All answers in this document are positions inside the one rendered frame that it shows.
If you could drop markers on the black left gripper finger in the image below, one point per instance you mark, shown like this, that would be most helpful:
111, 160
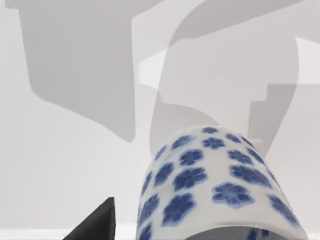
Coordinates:
101, 222

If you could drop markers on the white blue flowered cup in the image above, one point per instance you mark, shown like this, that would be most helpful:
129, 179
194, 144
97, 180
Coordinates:
212, 185

